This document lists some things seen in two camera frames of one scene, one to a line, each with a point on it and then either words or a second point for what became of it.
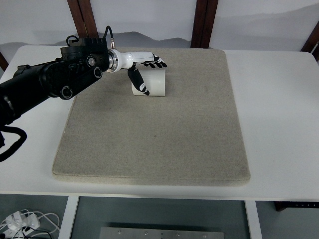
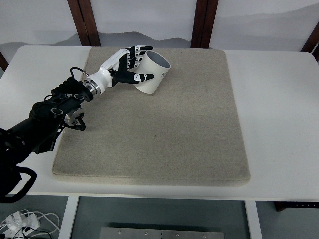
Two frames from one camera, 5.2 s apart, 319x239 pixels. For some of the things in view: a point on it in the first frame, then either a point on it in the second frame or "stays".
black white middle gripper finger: [163, 64] to [135, 54]
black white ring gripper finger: [158, 64] to [131, 59]
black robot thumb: [137, 79] to [128, 77]
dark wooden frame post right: [311, 46] stays
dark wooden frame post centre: [205, 12] stays
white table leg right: [253, 219] stays
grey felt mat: [195, 134] stays
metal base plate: [115, 232] stays
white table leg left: [66, 230] stays
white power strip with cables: [23, 224] stays
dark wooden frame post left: [83, 17] stays
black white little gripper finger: [152, 65] to [130, 64]
